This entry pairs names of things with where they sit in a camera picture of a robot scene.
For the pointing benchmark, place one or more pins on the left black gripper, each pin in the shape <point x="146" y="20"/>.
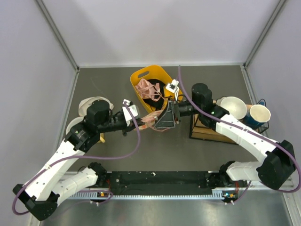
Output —
<point x="129" y="128"/>

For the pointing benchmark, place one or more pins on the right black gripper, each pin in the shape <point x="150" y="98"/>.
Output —
<point x="171" y="115"/>

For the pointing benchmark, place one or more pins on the floral mesh laundry bag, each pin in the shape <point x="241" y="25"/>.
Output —
<point x="150" y="121"/>

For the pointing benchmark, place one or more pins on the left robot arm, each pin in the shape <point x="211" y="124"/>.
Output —
<point x="42" y="194"/>

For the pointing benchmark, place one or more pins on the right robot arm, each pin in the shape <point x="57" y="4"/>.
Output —
<point x="275" y="161"/>

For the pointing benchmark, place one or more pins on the black bra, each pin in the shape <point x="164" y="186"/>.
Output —
<point x="158" y="104"/>

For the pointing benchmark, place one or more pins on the pink satin bra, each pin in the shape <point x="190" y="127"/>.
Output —
<point x="147" y="90"/>

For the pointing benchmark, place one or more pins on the white mesh laundry bag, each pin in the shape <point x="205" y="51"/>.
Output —
<point x="86" y="103"/>

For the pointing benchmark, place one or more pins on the yellow mug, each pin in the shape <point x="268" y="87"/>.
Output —
<point x="102" y="140"/>

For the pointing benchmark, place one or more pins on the yellow plastic basket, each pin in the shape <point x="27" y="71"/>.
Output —
<point x="152" y="72"/>

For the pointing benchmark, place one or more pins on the white marble plate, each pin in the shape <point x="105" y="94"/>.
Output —
<point x="73" y="123"/>

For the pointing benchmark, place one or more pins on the white scalloped plate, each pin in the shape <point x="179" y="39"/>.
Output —
<point x="218" y="101"/>

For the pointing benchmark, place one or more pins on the white ceramic bowl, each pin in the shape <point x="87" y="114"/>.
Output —
<point x="235" y="107"/>

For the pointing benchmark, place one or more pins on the blue paper cup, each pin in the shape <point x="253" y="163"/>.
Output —
<point x="257" y="116"/>

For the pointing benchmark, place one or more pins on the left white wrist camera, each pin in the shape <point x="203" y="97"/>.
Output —
<point x="129" y="109"/>

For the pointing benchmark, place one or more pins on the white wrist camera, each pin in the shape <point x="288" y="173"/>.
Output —
<point x="173" y="88"/>
<point x="129" y="109"/>

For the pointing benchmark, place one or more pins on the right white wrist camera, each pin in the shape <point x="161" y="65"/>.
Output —
<point x="173" y="88"/>

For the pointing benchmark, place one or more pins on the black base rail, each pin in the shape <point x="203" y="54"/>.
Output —
<point x="165" y="183"/>

